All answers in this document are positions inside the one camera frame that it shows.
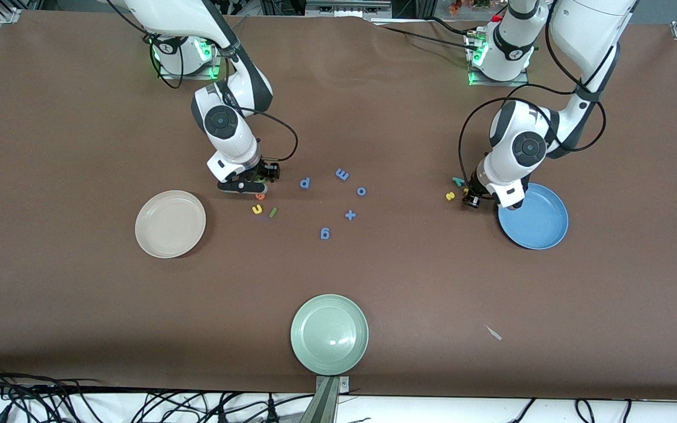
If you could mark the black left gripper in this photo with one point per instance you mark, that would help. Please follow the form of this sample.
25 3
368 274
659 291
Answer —
472 192

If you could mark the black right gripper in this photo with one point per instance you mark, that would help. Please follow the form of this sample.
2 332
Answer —
261 171

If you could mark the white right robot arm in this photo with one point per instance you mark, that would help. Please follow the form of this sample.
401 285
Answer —
238 141

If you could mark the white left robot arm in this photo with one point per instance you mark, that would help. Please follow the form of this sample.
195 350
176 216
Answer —
503 158

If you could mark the blue letter p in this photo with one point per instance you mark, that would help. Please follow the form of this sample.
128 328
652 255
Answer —
305 183

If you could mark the blue letter m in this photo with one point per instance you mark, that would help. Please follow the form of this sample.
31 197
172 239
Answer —
342 174

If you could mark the blue round plate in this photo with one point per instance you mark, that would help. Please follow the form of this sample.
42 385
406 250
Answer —
538 223

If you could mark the beige round plate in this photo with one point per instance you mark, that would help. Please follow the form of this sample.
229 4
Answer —
170 224

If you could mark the brown table cover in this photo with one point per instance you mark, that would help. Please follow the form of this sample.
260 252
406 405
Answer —
374 117

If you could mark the small grey paper scrap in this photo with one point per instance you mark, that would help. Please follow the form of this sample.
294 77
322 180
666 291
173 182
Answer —
493 332

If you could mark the green round plate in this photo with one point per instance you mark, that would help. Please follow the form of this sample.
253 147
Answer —
329 334

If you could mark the grey equipment box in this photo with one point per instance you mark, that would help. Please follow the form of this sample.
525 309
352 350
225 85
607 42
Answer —
347 9

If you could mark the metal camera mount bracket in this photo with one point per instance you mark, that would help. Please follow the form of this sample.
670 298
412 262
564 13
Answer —
327 405

